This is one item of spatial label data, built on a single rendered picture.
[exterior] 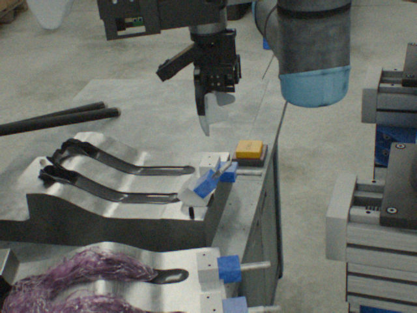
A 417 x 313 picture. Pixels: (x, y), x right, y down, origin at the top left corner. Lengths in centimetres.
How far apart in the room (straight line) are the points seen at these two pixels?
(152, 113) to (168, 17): 122
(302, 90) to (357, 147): 252
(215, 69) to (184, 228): 32
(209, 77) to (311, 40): 57
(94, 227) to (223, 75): 41
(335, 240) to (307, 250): 147
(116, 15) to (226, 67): 58
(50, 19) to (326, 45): 27
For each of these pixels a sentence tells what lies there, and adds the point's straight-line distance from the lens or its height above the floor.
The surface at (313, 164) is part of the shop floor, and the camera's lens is 299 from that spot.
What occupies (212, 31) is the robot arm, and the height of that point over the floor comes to 122.
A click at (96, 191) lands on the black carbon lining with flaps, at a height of 90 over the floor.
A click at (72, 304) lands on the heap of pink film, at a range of 100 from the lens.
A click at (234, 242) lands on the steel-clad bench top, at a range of 123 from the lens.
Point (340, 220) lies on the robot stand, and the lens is 96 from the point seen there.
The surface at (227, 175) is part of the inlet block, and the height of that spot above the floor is 89.
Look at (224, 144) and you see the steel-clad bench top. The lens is 157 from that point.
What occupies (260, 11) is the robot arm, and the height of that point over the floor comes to 135.
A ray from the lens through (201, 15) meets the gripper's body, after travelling 59.
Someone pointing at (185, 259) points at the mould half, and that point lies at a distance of 112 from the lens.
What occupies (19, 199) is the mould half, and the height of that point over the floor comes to 86.
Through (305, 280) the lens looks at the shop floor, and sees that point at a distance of 232.
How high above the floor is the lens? 157
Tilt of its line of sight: 30 degrees down
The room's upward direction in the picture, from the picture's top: 7 degrees counter-clockwise
